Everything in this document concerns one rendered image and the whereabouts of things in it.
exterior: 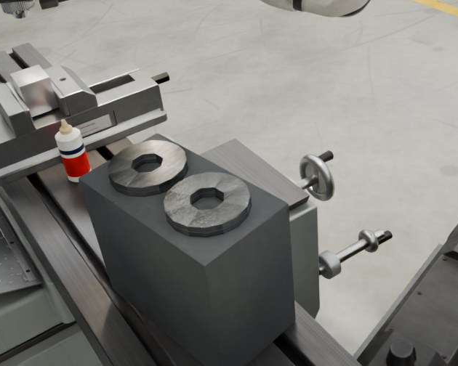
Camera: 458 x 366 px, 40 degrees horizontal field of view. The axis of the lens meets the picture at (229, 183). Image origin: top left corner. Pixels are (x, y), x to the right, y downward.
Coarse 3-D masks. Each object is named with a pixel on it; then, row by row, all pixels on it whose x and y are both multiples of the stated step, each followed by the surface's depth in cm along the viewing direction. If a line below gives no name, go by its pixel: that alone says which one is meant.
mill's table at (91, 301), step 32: (0, 64) 143; (32, 64) 141; (96, 160) 108; (0, 192) 114; (32, 192) 103; (64, 192) 102; (32, 224) 96; (64, 224) 99; (64, 256) 90; (96, 256) 89; (64, 288) 86; (96, 288) 84; (96, 320) 80; (128, 320) 82; (96, 352) 84; (128, 352) 75; (160, 352) 78; (288, 352) 76; (320, 352) 72
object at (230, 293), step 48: (144, 144) 74; (96, 192) 70; (144, 192) 68; (192, 192) 66; (240, 192) 65; (144, 240) 66; (192, 240) 62; (240, 240) 61; (288, 240) 67; (144, 288) 74; (192, 288) 63; (240, 288) 64; (288, 288) 71; (192, 336) 70; (240, 336) 68
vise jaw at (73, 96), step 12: (48, 72) 112; (60, 72) 112; (72, 72) 114; (60, 84) 108; (72, 84) 107; (84, 84) 110; (60, 96) 105; (72, 96) 105; (84, 96) 106; (60, 108) 107; (72, 108) 106; (84, 108) 107
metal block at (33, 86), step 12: (24, 72) 107; (36, 72) 106; (24, 84) 103; (36, 84) 104; (48, 84) 105; (24, 96) 104; (36, 96) 105; (48, 96) 106; (36, 108) 106; (48, 108) 107
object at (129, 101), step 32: (128, 64) 120; (0, 96) 107; (96, 96) 112; (128, 96) 111; (160, 96) 114; (0, 128) 107; (32, 128) 104; (96, 128) 111; (128, 128) 112; (0, 160) 104; (32, 160) 107
